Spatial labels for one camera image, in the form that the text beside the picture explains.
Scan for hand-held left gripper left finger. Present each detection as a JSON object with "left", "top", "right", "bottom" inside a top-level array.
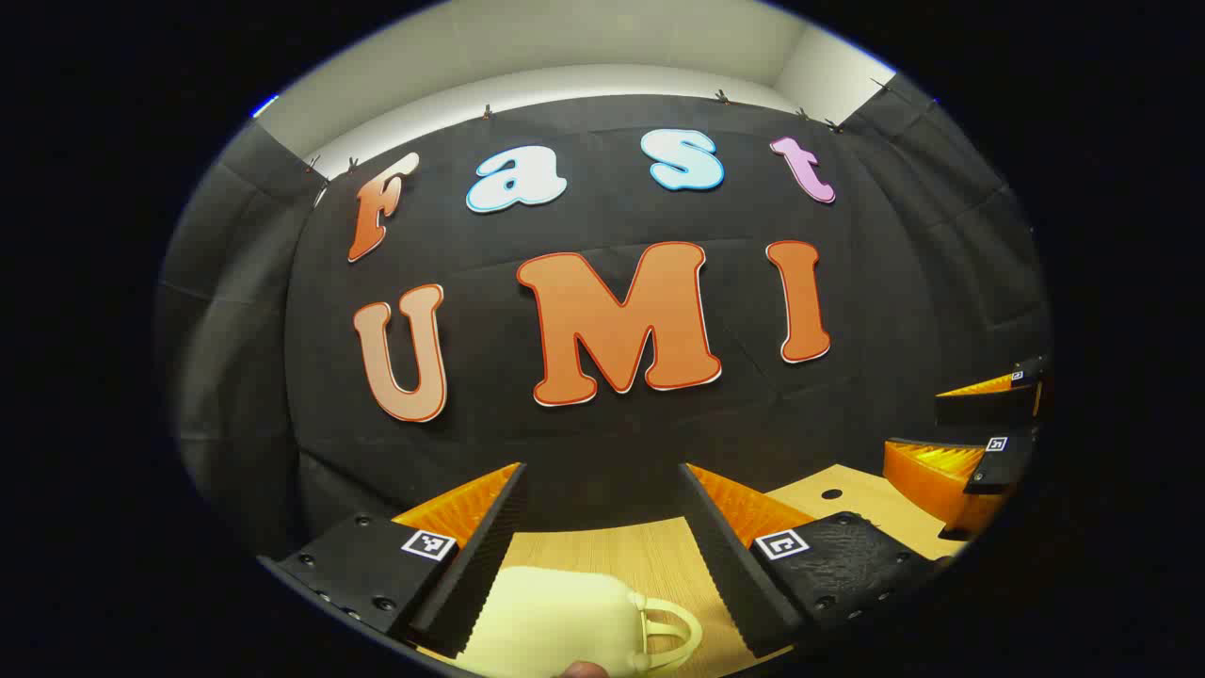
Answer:
[{"left": 256, "top": 461, "right": 528, "bottom": 660}]

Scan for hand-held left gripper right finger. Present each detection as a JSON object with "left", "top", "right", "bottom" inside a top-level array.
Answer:
[{"left": 678, "top": 461, "right": 952, "bottom": 660}]

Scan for pale yellow suitcase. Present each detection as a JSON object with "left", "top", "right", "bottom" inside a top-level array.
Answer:
[{"left": 452, "top": 565, "right": 705, "bottom": 678}]

